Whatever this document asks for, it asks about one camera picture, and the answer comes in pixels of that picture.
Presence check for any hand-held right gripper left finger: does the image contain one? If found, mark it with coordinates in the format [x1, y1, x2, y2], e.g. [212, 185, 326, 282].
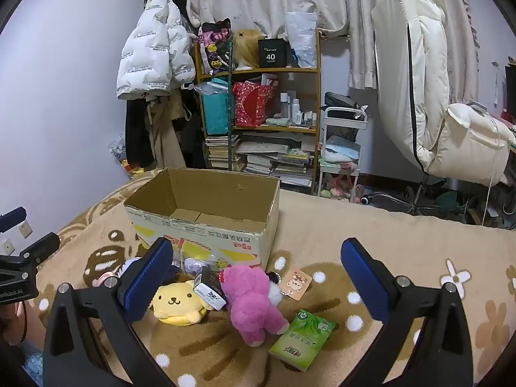
[42, 237, 178, 387]

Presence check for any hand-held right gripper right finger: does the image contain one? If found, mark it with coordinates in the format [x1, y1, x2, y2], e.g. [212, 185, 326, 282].
[341, 238, 474, 387]

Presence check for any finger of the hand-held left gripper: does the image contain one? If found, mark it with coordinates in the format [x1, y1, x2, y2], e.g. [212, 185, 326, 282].
[18, 232, 61, 269]
[0, 207, 27, 232]

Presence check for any yellow dog plush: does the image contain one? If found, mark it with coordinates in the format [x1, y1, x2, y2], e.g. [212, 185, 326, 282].
[151, 284, 216, 325]

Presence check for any lavender plush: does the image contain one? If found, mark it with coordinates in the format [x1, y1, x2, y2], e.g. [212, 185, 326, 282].
[181, 250, 220, 275]

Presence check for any small black box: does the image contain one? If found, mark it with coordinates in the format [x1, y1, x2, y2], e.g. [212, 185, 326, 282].
[193, 267, 226, 311]

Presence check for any cardboard box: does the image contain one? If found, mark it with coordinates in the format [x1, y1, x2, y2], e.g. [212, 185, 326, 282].
[123, 168, 281, 271]

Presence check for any white fluffy pompom keychain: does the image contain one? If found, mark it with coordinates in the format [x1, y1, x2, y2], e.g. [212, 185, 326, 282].
[264, 272, 285, 305]

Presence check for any pink bear plush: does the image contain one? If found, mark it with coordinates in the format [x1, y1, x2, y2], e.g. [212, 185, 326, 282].
[220, 264, 291, 347]

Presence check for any pink round plush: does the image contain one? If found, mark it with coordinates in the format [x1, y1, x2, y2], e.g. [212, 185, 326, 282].
[94, 272, 117, 290]

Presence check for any beige printed blanket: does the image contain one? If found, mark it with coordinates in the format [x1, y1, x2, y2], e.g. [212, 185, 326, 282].
[38, 169, 516, 387]

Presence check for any green tissue packet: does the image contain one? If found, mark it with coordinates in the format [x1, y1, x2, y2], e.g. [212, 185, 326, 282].
[268, 309, 336, 372]

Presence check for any office chair base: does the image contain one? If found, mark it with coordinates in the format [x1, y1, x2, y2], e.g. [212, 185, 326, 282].
[363, 173, 444, 216]

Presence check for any pink green plush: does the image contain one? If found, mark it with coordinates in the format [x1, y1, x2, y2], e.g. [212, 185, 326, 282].
[322, 171, 363, 202]

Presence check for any red yellow bag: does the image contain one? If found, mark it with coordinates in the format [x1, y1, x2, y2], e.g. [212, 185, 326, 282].
[121, 159, 148, 179]

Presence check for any clear plastic bag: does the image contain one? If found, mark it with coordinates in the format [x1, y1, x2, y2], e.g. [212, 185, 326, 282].
[108, 135, 128, 163]

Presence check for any folded blue white cloth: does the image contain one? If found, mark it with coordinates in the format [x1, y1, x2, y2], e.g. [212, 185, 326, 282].
[324, 135, 361, 164]

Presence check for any beige trench coat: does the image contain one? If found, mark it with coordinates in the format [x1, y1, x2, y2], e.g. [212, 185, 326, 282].
[145, 89, 190, 170]

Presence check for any white trolley cart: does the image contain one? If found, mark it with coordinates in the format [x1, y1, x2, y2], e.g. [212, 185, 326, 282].
[318, 106, 369, 198]

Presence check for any black tote bag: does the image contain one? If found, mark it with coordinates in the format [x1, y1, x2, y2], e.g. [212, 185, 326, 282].
[173, 89, 207, 170]

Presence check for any black coat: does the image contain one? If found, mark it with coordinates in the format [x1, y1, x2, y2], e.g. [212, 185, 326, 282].
[124, 97, 152, 169]

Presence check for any stack of books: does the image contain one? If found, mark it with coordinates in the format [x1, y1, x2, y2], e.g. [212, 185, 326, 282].
[205, 131, 315, 188]

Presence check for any row of white bottles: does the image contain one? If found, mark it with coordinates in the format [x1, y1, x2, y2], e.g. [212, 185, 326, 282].
[280, 93, 317, 125]

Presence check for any teal bag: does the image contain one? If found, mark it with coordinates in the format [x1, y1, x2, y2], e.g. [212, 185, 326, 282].
[201, 78, 234, 135]

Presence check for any thin green pole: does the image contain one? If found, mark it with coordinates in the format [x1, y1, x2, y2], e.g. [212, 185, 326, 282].
[227, 42, 235, 170]

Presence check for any red patterned bag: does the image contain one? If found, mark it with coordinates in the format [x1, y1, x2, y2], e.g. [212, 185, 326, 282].
[233, 82, 277, 127]

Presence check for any white puffer jacket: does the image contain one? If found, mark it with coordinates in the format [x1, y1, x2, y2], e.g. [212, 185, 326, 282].
[116, 0, 196, 99]

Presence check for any wooden shelf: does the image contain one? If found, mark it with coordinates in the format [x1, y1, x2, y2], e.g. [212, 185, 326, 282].
[194, 28, 322, 194]

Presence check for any black monitor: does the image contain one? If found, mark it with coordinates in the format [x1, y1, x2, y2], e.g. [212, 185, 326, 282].
[504, 64, 516, 122]

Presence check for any cartoon patterned bag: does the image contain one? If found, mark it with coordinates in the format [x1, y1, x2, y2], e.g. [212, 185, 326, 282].
[199, 18, 234, 75]

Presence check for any black square box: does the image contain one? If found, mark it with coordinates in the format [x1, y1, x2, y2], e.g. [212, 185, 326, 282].
[258, 37, 288, 68]

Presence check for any white plastic bag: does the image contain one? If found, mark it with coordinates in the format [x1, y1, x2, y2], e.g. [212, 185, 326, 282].
[285, 11, 318, 68]

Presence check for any blonde wig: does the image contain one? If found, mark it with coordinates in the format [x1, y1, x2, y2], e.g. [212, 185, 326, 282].
[233, 29, 267, 69]

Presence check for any bear print card keychain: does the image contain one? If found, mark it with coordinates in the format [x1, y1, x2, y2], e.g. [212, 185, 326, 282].
[278, 266, 314, 301]

